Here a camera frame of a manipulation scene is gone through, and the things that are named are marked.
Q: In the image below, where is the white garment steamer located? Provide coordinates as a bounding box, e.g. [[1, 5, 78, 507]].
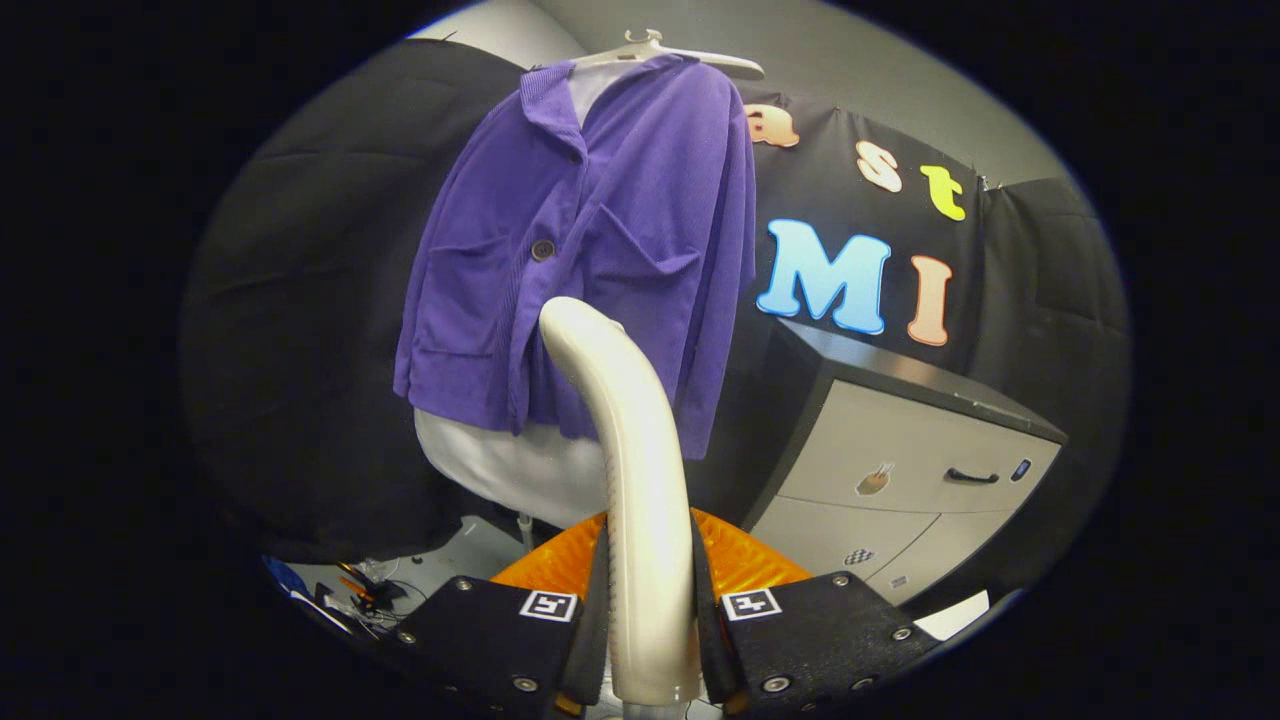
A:
[[538, 296, 703, 720]]

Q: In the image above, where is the white shirt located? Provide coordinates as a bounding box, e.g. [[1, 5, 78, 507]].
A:
[[415, 62, 641, 531]]

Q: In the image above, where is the grey cabinet with dark top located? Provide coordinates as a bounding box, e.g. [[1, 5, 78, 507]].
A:
[[740, 320, 1069, 606]]

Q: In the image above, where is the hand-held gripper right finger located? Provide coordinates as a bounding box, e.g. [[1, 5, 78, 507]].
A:
[[690, 508, 941, 716]]

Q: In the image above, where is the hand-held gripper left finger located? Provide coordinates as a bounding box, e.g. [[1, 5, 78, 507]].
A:
[[385, 512, 611, 719]]

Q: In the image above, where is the tangle of cables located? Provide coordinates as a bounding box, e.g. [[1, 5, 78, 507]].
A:
[[335, 560, 441, 636]]

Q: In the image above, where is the purple corduroy jacket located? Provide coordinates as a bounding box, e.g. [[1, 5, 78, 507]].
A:
[[393, 55, 758, 461]]

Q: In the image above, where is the white plastic clothes hanger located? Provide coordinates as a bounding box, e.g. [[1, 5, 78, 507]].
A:
[[570, 28, 766, 81]]

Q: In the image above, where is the blue object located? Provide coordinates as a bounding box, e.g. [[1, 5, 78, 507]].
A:
[[262, 555, 311, 599]]

